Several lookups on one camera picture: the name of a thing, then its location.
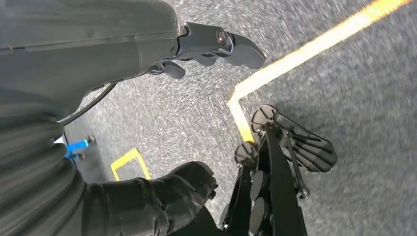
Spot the blue metal rack with casters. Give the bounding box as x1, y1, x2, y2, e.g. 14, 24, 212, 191
54, 135, 96, 161

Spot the black robot foot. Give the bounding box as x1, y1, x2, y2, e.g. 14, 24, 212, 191
250, 104, 338, 173

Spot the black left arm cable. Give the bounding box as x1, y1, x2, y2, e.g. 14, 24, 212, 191
58, 83, 119, 127

